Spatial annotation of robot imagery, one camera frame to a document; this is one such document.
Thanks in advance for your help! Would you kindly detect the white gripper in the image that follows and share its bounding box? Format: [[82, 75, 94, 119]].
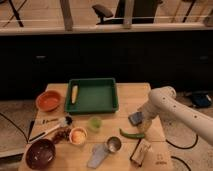
[[138, 112, 155, 133]]

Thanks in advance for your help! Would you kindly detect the grey blue cloth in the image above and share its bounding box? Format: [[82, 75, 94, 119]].
[[87, 144, 109, 169]]

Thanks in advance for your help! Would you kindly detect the small metal cup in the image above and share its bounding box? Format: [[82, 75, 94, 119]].
[[106, 136, 122, 153]]

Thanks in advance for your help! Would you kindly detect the brown dried item pile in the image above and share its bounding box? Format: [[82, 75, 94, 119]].
[[52, 128, 71, 144]]

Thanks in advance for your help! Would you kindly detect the yellow corn cob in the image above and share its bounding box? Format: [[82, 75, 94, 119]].
[[71, 85, 78, 104]]

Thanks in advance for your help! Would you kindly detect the black office chair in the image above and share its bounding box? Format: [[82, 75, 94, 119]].
[[92, 0, 163, 25]]

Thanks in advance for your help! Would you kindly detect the black floor cable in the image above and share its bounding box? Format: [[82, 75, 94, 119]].
[[165, 133, 200, 171]]

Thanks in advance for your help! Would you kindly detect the small green cup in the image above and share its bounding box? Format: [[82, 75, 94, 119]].
[[87, 116, 102, 132]]

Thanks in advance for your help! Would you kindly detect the blue sponge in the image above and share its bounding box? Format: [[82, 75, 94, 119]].
[[128, 112, 143, 126]]

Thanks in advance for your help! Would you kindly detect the wooden box grater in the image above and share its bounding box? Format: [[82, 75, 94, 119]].
[[130, 139, 151, 167]]

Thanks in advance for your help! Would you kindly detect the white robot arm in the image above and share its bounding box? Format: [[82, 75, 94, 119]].
[[139, 86, 213, 146]]

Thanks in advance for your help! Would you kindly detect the orange bowl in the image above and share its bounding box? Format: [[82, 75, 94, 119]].
[[35, 90, 61, 112]]

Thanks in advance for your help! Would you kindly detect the small cup with orange content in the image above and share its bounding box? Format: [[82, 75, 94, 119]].
[[69, 127, 87, 146]]

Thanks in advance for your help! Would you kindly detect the green plastic tray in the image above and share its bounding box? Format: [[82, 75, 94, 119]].
[[64, 78, 119, 115]]

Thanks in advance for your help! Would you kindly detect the green pepper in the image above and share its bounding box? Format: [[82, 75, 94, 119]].
[[119, 129, 145, 139]]

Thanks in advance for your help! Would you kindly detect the dish brush with black bristles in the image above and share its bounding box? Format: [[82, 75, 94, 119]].
[[29, 116, 73, 143]]

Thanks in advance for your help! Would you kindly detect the dark purple bowl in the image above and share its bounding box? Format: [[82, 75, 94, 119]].
[[25, 139, 56, 170]]

